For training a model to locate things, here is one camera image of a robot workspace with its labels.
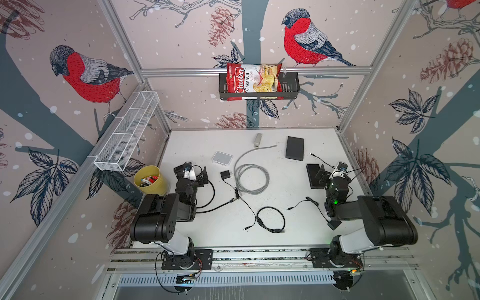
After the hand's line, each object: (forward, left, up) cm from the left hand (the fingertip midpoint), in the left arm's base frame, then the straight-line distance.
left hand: (194, 167), depth 89 cm
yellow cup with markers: (-7, +20, 0) cm, 21 cm away
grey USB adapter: (+25, -33, -8) cm, 42 cm away
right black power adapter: (-24, -64, -10) cm, 69 cm away
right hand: (-2, -67, -1) cm, 67 cm away
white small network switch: (+12, -12, -9) cm, 19 cm away
